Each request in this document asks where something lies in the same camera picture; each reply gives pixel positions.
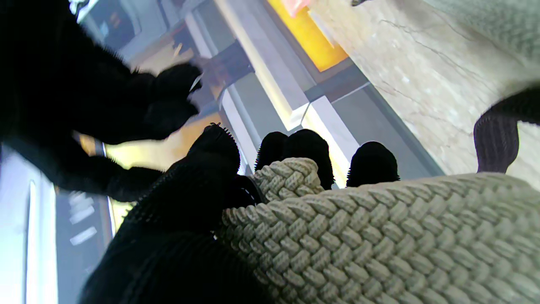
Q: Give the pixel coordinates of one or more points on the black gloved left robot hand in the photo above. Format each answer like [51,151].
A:
[177,211]

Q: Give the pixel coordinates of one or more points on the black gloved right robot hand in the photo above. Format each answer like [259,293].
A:
[50,84]

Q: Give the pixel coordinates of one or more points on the beige woven belt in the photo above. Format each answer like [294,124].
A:
[379,245]

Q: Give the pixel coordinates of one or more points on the pink plastic storage basket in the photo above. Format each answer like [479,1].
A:
[295,6]

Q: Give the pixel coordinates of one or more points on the dark woven belt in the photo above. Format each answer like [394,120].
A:
[495,139]

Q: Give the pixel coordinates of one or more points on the dark range hood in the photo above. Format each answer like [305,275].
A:
[232,63]

